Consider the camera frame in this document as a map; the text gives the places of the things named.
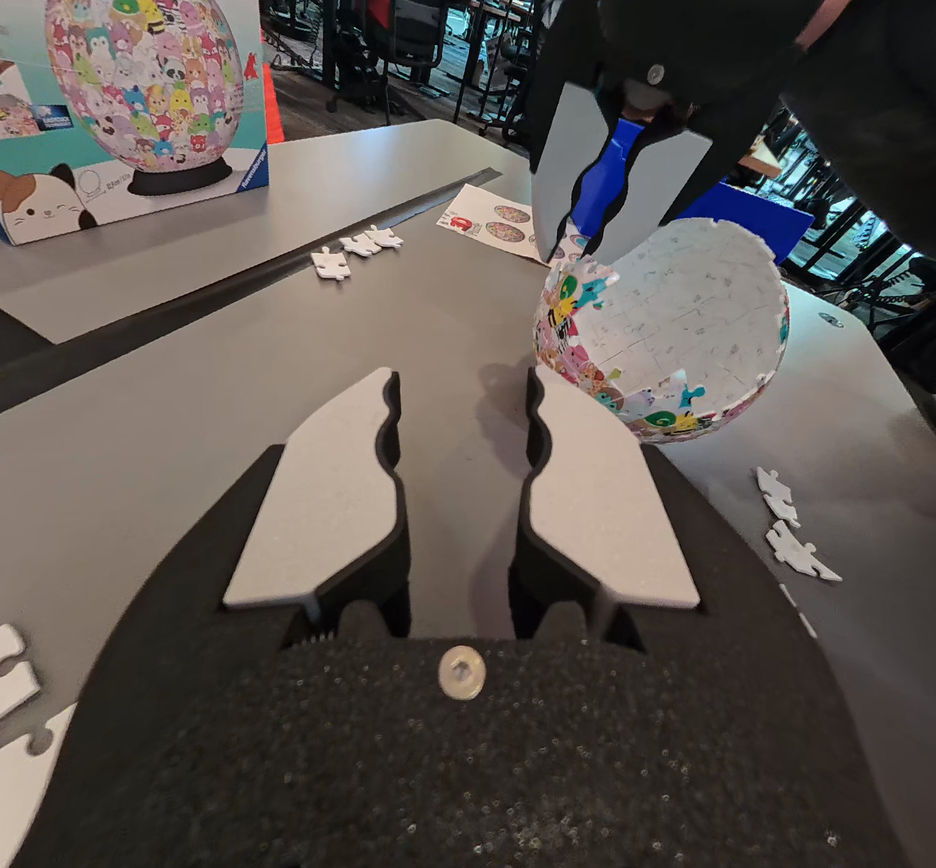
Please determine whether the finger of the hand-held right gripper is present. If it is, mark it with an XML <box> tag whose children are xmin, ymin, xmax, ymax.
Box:
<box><xmin>534</xmin><ymin>79</ymin><xmax>618</xmax><ymax>265</ymax></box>
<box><xmin>583</xmin><ymin>122</ymin><xmax>718</xmax><ymax>266</ymax></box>

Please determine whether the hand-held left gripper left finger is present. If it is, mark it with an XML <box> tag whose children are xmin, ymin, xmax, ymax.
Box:
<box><xmin>220</xmin><ymin>367</ymin><xmax>415</xmax><ymax>642</ymax></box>

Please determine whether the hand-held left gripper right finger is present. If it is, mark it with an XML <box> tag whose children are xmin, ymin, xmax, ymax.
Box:
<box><xmin>508</xmin><ymin>364</ymin><xmax>704</xmax><ymax>645</ymax></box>

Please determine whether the colourful puzzle ball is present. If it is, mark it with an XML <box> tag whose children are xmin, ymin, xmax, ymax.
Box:
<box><xmin>533</xmin><ymin>217</ymin><xmax>792</xmax><ymax>442</ymax></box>

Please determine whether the white puzzle leaflet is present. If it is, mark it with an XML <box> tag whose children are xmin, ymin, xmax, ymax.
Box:
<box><xmin>436</xmin><ymin>184</ymin><xmax>545</xmax><ymax>263</ymax></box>

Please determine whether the row of white puzzle pieces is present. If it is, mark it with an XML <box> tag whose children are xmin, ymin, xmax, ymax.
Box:
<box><xmin>754</xmin><ymin>466</ymin><xmax>845</xmax><ymax>642</ymax></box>

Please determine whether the colourful puzzle box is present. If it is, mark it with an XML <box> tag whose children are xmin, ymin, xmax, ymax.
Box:
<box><xmin>0</xmin><ymin>0</ymin><xmax>272</xmax><ymax>246</ymax></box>

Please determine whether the blue plastic bin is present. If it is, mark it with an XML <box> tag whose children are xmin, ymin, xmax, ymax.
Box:
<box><xmin>571</xmin><ymin>115</ymin><xmax>816</xmax><ymax>263</ymax></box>

